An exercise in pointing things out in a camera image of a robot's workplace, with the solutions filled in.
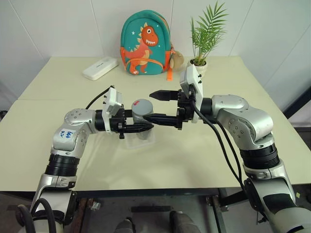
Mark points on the clear plastic jar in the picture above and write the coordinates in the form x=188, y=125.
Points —
x=143, y=135

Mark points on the white rectangular case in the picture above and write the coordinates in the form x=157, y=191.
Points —
x=99, y=68

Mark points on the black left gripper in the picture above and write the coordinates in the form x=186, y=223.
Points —
x=116, y=124

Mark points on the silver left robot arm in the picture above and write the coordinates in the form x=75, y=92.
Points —
x=70, y=136

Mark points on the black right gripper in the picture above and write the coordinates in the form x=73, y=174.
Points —
x=184, y=110

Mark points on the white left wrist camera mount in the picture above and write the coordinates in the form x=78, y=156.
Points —
x=110, y=102

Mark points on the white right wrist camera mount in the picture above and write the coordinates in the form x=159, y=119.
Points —
x=194, y=77

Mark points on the teal dinosaur backpack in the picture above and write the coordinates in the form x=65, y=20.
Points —
x=145, y=43

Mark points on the clear plastic box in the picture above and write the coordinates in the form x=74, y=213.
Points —
x=136, y=145

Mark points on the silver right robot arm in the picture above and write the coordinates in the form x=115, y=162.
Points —
x=252, y=126

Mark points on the grey cylindrical cup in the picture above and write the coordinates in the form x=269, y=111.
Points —
x=143, y=106

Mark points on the green palm plant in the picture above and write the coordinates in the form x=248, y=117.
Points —
x=206, y=31

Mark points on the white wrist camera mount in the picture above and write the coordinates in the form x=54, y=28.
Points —
x=194, y=77
x=110, y=102

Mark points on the white plant pot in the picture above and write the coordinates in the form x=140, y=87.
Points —
x=201, y=68

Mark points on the black metal table frame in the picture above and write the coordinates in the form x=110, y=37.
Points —
x=145, y=192

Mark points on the dark rounded shape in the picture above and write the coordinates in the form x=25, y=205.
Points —
x=124, y=226
x=181, y=222

